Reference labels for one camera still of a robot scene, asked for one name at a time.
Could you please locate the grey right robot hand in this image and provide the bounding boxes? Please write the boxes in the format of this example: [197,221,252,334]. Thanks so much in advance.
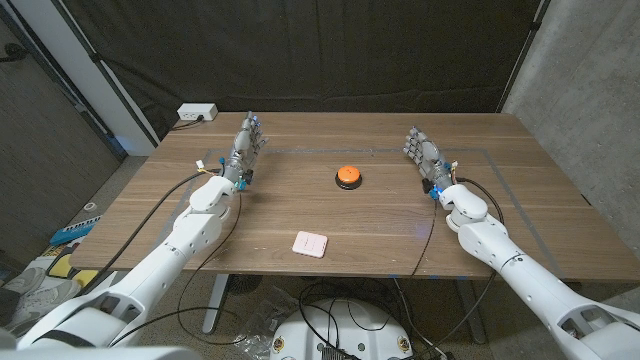
[402,126,459,201]

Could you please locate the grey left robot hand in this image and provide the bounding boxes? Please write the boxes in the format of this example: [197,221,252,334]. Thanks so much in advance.
[219,110,270,192]

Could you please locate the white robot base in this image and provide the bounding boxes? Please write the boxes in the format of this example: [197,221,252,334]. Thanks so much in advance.
[269,298,414,360]

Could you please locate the orange push button black base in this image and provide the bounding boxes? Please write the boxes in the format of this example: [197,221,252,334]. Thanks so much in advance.
[334,165,364,191]

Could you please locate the white power strip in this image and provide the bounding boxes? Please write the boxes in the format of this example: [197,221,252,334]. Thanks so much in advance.
[176,102,219,122]

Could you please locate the black backdrop curtain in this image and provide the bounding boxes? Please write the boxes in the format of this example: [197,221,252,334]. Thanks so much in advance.
[59,0,544,142]

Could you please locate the black backdrop stand pole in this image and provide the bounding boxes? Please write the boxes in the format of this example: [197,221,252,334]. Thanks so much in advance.
[496,0,552,114]
[0,3,127,162]

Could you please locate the white table leg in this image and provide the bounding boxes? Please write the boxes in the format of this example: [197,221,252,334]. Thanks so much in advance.
[202,273,231,335]

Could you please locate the grey table leg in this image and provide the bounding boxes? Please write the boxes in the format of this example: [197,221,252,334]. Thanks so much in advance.
[453,278,487,345]

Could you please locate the clear plastic bag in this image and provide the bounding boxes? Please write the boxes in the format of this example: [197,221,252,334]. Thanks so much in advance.
[243,287,301,359]

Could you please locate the blue toy keyboard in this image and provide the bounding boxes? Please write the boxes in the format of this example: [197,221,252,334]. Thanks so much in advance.
[48,215,103,246]

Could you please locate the grey white sneakers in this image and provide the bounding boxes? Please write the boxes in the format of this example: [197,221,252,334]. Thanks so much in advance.
[2,266,82,334]

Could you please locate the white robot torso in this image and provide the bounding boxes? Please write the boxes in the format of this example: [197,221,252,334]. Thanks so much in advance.
[0,327,202,360]

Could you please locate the black power strip cord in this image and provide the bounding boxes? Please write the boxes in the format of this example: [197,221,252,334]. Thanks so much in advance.
[169,115,205,132]

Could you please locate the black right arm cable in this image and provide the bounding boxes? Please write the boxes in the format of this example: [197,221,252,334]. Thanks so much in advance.
[409,175,505,360]

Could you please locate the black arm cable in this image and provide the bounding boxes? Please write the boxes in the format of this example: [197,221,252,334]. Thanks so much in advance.
[77,169,224,297]
[409,175,505,360]

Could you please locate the thin black right hand cable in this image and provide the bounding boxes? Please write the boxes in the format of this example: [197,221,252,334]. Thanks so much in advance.
[410,198,439,279]

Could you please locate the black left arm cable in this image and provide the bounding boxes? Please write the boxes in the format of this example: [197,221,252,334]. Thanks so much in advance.
[77,169,224,297]

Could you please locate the thin black looping cable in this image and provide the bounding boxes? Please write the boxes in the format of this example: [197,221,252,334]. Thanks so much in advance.
[108,192,247,349]

